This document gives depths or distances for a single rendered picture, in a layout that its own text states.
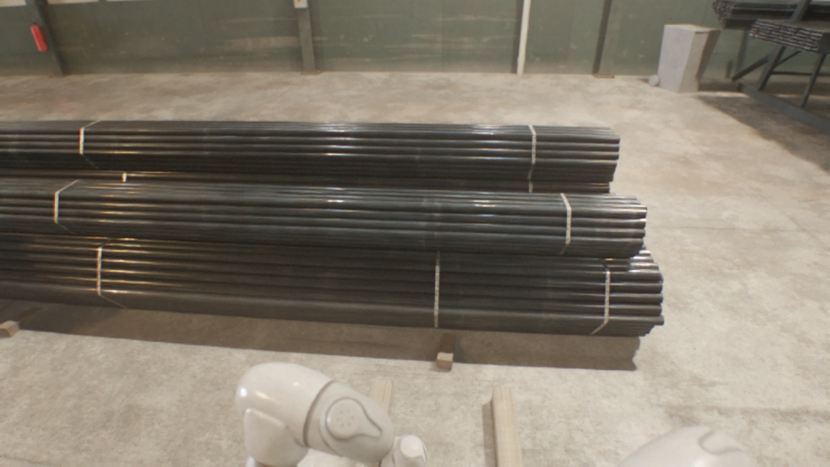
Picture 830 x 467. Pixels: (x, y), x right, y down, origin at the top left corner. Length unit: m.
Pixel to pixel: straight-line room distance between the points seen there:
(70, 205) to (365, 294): 1.81
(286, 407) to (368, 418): 0.16
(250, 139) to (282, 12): 6.98
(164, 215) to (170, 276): 0.36
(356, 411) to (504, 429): 1.39
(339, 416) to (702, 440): 0.56
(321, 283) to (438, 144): 1.05
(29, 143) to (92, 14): 8.26
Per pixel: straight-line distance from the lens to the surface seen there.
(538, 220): 2.25
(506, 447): 2.10
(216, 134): 2.92
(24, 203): 3.33
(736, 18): 8.57
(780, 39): 7.53
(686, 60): 8.66
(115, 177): 3.48
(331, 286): 2.39
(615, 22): 9.33
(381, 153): 2.56
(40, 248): 3.35
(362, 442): 0.84
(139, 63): 11.47
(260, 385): 0.93
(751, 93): 9.35
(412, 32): 9.07
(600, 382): 2.56
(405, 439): 1.37
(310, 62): 9.39
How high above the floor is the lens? 1.89
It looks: 30 degrees down
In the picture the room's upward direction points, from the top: 1 degrees counter-clockwise
